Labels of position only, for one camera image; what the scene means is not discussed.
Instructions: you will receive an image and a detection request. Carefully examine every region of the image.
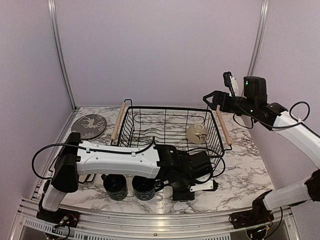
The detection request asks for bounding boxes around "left aluminium frame post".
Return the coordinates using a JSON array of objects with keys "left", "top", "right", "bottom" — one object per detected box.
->
[{"left": 47, "top": 0, "right": 77, "bottom": 111}]

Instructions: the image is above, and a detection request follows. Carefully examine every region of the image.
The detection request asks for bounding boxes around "aluminium frame post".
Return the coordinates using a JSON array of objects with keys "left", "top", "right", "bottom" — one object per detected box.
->
[
  {"left": 247, "top": 0, "right": 270, "bottom": 76},
  {"left": 47, "top": 0, "right": 77, "bottom": 111}
]

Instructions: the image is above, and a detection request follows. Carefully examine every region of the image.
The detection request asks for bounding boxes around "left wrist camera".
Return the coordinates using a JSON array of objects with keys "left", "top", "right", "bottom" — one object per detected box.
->
[{"left": 189, "top": 178, "right": 219, "bottom": 192}]

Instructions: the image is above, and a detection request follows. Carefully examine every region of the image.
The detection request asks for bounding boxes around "dark blue mug front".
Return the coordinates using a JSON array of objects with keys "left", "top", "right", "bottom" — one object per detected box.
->
[{"left": 132, "top": 176, "right": 156, "bottom": 201}]

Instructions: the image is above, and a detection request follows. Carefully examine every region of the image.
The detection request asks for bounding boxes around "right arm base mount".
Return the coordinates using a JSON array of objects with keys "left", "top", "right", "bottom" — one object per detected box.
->
[{"left": 228, "top": 210, "right": 275, "bottom": 240}]

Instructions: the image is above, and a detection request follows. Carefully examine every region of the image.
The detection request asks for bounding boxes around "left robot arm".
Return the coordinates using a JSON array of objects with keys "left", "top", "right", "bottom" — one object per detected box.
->
[{"left": 31, "top": 132, "right": 214, "bottom": 223}]

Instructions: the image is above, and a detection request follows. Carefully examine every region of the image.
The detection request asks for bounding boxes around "grey reindeer round plate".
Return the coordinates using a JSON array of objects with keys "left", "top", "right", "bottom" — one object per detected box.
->
[{"left": 71, "top": 114, "right": 107, "bottom": 141}]

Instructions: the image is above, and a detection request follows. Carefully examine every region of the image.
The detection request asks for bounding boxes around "white square plate black rim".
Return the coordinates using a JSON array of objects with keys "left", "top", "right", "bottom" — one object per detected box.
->
[{"left": 78, "top": 174, "right": 96, "bottom": 184}]

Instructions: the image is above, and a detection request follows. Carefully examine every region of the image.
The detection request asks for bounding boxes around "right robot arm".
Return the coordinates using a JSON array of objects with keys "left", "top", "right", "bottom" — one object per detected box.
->
[{"left": 202, "top": 72, "right": 320, "bottom": 224}]

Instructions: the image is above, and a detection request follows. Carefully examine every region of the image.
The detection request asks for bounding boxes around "black wire dish rack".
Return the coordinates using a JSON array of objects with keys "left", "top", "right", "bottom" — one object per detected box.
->
[{"left": 111, "top": 99, "right": 226, "bottom": 178}]

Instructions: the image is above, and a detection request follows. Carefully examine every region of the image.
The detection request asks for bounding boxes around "beige ceramic bowl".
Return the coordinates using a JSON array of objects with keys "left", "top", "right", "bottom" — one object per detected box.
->
[{"left": 185, "top": 123, "right": 208, "bottom": 144}]

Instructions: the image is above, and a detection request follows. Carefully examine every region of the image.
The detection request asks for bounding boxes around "dark blue mug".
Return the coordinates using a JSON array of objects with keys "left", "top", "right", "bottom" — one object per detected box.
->
[
  {"left": 132, "top": 176, "right": 156, "bottom": 201},
  {"left": 101, "top": 174, "right": 128, "bottom": 201}
]

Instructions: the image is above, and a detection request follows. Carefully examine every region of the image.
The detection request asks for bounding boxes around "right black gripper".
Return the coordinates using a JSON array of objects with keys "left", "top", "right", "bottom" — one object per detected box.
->
[{"left": 203, "top": 90, "right": 257, "bottom": 117}]

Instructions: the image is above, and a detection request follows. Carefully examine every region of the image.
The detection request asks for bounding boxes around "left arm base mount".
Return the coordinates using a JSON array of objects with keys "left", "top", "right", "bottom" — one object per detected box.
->
[{"left": 36, "top": 208, "right": 80, "bottom": 240}]

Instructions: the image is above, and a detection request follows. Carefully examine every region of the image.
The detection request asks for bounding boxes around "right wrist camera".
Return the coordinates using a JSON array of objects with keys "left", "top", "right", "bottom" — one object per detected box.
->
[{"left": 222, "top": 71, "right": 240, "bottom": 97}]

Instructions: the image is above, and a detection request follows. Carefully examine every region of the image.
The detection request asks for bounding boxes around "right aluminium frame post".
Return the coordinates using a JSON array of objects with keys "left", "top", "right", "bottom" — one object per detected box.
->
[{"left": 247, "top": 0, "right": 270, "bottom": 76}]

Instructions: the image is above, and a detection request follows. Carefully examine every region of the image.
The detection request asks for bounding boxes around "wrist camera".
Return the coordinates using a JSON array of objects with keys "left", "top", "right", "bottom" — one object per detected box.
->
[
  {"left": 189, "top": 178, "right": 219, "bottom": 192},
  {"left": 222, "top": 71, "right": 240, "bottom": 97}
]

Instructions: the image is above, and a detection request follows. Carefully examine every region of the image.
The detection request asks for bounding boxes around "front aluminium rail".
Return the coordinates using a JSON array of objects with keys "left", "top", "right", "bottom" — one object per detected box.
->
[{"left": 9, "top": 199, "right": 301, "bottom": 240}]

